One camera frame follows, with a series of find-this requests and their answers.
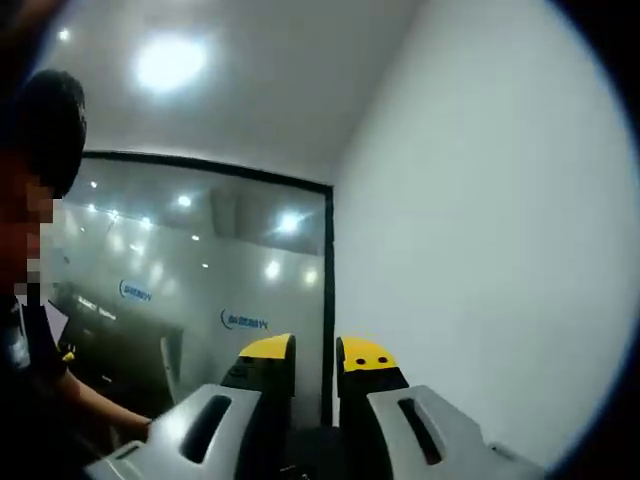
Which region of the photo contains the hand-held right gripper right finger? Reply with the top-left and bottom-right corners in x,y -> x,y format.
334,331 -> 547,480

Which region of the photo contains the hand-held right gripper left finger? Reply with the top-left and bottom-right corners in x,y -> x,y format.
83,331 -> 297,480

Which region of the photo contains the person's head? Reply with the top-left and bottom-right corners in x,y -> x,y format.
0,68 -> 87,201

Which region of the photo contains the round ceiling light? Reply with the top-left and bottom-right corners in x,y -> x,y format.
132,34 -> 210,96

